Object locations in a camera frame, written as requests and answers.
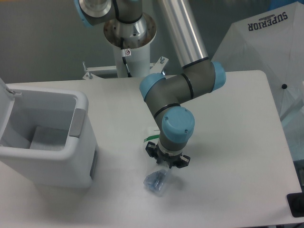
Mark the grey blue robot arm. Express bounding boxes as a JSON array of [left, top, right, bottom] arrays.
[[74, 0, 226, 168]]

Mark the crushed clear plastic bottle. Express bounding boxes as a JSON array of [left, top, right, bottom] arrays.
[[143, 169, 172, 197]]

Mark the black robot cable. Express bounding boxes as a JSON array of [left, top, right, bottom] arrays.
[[120, 37, 133, 78]]

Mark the black device at edge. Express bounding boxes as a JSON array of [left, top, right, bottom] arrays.
[[286, 192, 304, 218]]

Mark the white metal base frame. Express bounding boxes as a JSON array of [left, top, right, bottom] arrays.
[[82, 56, 169, 80]]

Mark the white open trash can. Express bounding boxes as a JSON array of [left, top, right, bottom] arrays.
[[0, 82, 98, 188]]

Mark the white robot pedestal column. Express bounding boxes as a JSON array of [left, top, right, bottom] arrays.
[[104, 13, 156, 77]]

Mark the white superior umbrella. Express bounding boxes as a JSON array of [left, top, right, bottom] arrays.
[[212, 2, 304, 116]]

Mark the clear plastic bag green strip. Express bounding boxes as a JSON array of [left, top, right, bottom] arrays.
[[143, 127, 160, 143]]

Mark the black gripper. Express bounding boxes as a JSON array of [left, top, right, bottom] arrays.
[[145, 142, 190, 169]]

